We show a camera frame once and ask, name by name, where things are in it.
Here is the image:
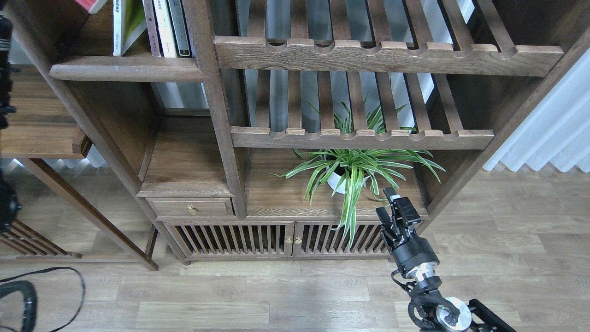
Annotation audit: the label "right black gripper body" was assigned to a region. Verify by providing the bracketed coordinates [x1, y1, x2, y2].
[382, 222, 440, 279]

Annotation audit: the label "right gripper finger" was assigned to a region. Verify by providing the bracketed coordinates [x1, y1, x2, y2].
[375, 207, 399, 249]
[383, 187, 422, 229]

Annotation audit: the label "maroon book white characters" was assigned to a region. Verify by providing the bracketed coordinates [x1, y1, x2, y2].
[142, 0, 162, 57]

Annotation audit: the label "yellow green book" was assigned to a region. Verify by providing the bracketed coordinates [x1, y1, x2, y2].
[112, 0, 146, 56]

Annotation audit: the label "red book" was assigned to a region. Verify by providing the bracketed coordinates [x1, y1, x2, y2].
[75, 0, 107, 14]

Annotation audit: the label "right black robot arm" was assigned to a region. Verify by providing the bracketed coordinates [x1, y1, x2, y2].
[376, 187, 513, 332]

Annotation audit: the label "green spider plant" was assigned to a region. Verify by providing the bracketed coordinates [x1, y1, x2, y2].
[273, 95, 446, 249]

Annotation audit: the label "white plant pot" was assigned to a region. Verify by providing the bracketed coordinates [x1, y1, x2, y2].
[327, 166, 370, 194]

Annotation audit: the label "dark wooden bookshelf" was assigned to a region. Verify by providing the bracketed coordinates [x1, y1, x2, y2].
[5, 0, 589, 263]

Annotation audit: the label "white curtain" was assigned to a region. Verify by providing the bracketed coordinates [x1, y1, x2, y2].
[483, 51, 590, 172]

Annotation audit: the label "brass drawer knob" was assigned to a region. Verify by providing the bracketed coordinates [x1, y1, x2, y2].
[186, 205, 197, 216]

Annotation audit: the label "dark green upright book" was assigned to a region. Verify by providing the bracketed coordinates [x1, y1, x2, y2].
[168, 0, 192, 58]

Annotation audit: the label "white upright book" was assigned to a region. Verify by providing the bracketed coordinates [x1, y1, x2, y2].
[153, 0, 178, 58]

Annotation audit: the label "wooden side table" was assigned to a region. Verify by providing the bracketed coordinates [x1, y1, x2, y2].
[1, 65, 159, 271]

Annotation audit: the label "slatted wooden bench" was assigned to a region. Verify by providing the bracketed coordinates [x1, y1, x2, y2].
[0, 219, 83, 260]

